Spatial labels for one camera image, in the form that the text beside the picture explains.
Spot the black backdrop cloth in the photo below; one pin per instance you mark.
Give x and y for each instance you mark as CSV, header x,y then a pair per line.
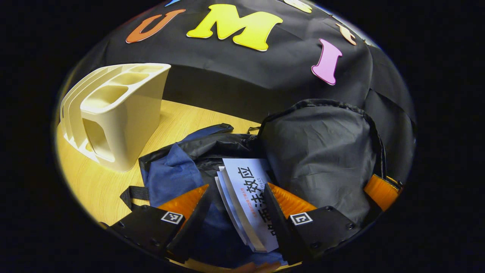
x,y
246,72

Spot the white book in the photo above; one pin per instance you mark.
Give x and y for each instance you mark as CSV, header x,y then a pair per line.
x,y
233,206

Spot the cream plastic bookshelf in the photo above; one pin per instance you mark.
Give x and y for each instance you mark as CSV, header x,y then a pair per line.
x,y
129,125

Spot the blue schoolbag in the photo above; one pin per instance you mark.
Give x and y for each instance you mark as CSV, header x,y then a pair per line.
x,y
170,174

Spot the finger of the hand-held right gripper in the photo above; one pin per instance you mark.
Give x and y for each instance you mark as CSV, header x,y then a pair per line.
x,y
380,191

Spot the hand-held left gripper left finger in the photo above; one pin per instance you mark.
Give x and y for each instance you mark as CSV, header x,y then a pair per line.
x,y
189,223

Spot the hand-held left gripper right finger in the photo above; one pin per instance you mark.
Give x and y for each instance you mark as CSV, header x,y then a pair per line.
x,y
276,223

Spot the pale blue book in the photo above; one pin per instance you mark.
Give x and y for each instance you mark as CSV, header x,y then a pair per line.
x,y
250,197

